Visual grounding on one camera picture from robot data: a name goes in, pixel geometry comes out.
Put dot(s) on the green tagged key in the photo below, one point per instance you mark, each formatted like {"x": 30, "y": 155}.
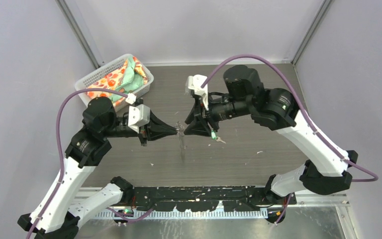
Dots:
{"x": 215, "y": 137}

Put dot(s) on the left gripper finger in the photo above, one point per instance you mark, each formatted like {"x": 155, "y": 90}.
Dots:
{"x": 157, "y": 126}
{"x": 156, "y": 135}

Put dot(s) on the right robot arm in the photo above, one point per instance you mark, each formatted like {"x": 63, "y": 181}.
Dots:
{"x": 325, "y": 171}

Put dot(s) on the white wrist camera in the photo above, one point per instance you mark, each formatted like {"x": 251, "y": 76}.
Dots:
{"x": 194, "y": 88}
{"x": 138, "y": 116}

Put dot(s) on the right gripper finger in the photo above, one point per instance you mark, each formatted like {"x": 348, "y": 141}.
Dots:
{"x": 192, "y": 117}
{"x": 197, "y": 126}

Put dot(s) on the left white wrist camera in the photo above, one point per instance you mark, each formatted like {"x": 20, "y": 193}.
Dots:
{"x": 138, "y": 116}

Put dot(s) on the white plastic basket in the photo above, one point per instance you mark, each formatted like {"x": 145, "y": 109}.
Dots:
{"x": 118, "y": 76}

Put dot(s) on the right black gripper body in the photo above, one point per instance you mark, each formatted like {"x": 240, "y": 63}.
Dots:
{"x": 214, "y": 127}

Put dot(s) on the white slotted cable duct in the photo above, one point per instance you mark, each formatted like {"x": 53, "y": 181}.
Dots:
{"x": 188, "y": 214}

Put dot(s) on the colourful patterned cloth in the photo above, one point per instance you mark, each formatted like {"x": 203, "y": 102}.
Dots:
{"x": 121, "y": 80}

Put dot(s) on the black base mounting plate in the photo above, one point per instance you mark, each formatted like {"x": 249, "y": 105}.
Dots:
{"x": 202, "y": 198}

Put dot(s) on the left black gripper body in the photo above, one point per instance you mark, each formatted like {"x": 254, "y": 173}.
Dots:
{"x": 143, "y": 131}

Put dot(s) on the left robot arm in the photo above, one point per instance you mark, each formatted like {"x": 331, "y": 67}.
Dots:
{"x": 56, "y": 217}

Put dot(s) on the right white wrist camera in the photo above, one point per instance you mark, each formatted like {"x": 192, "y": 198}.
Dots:
{"x": 194, "y": 88}

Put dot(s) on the metal keyring holder plate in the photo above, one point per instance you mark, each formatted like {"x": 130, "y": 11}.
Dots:
{"x": 180, "y": 132}

